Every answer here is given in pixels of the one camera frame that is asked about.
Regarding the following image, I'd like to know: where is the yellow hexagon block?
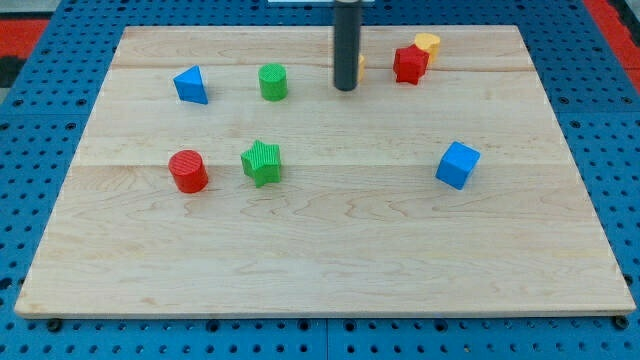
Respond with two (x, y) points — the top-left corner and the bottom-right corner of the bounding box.
(357, 54), (366, 84)

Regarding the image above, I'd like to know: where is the green star block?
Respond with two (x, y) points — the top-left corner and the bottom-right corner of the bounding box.
(241, 140), (281, 187)

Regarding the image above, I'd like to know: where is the red star block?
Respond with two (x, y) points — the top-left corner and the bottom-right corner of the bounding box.
(392, 45), (430, 85)

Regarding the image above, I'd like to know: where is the light wooden board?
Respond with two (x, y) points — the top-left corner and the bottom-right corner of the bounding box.
(15, 25), (636, 319)

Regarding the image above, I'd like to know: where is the green cylinder block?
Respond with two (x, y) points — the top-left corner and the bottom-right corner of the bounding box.
(258, 63), (288, 101)

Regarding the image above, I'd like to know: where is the red cylinder block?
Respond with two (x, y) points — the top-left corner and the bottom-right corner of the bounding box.
(168, 150), (209, 193)

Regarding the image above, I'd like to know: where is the blue cube block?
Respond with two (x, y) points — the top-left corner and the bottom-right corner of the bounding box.
(435, 141), (481, 190)

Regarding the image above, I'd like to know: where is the blue triangle block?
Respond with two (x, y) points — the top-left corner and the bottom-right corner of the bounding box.
(173, 65), (208, 104)

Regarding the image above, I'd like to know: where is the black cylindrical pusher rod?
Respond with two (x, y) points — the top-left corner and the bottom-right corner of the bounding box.
(333, 0), (362, 92)

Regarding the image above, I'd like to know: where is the yellow heart block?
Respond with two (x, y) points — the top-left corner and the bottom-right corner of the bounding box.
(414, 32), (441, 65)

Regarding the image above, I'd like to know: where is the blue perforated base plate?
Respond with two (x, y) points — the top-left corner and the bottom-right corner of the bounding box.
(1, 0), (639, 359)

